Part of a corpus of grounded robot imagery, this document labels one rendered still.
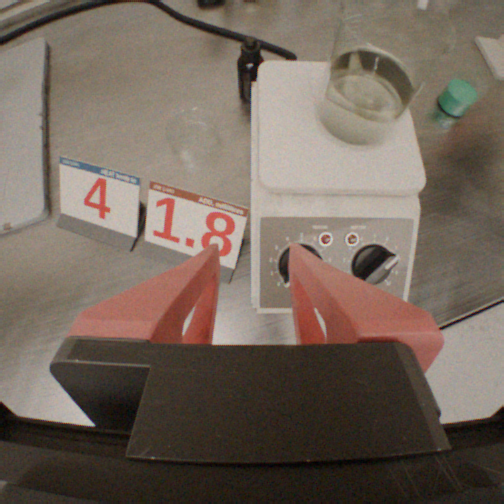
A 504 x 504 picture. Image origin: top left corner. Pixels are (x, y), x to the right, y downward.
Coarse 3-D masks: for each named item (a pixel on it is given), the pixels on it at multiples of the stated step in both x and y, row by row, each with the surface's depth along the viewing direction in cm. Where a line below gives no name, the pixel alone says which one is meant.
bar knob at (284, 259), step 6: (306, 246) 21; (288, 252) 21; (312, 252) 20; (282, 258) 21; (288, 258) 21; (282, 264) 21; (288, 264) 21; (282, 270) 21; (288, 270) 21; (282, 276) 21; (288, 276) 20; (288, 282) 20
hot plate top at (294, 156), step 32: (288, 64) 22; (320, 64) 22; (288, 96) 21; (288, 128) 20; (288, 160) 19; (320, 160) 19; (352, 160) 19; (384, 160) 19; (416, 160) 19; (288, 192) 19; (320, 192) 19; (352, 192) 19; (384, 192) 19; (416, 192) 19
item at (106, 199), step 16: (64, 176) 26; (80, 176) 25; (96, 176) 25; (64, 192) 26; (80, 192) 26; (96, 192) 26; (112, 192) 25; (128, 192) 25; (80, 208) 27; (96, 208) 26; (112, 208) 26; (128, 208) 26; (128, 224) 26
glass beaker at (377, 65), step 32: (352, 0) 13; (384, 0) 14; (416, 0) 13; (352, 32) 12; (384, 32) 16; (416, 32) 15; (448, 32) 13; (352, 64) 14; (384, 64) 12; (416, 64) 12; (320, 96) 18; (352, 96) 15; (384, 96) 14; (416, 96) 15; (320, 128) 19; (352, 128) 17; (384, 128) 17
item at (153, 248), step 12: (192, 192) 24; (156, 240) 26; (240, 240) 25; (144, 252) 26; (156, 252) 26; (168, 252) 26; (180, 252) 26; (192, 252) 26; (168, 264) 26; (228, 264) 26; (228, 276) 26
